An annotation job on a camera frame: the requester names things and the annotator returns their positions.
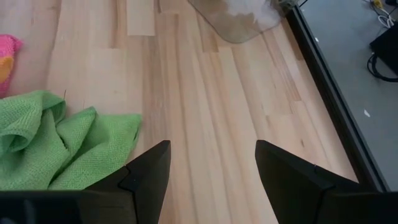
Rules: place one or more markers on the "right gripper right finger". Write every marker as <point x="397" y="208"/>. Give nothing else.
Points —
<point x="286" y="174"/>

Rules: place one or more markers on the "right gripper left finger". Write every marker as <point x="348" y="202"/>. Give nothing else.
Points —
<point x="149" y="174"/>

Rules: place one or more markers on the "green microfiber towel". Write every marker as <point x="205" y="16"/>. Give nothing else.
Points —
<point x="46" y="149"/>

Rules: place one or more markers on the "pink microfiber towel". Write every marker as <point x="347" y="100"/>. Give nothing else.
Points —
<point x="7" y="45"/>

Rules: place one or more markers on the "clear plastic bin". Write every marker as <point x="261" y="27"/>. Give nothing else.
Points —
<point x="236" y="21"/>

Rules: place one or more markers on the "black equipment box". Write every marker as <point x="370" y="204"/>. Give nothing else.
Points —
<point x="387" y="46"/>

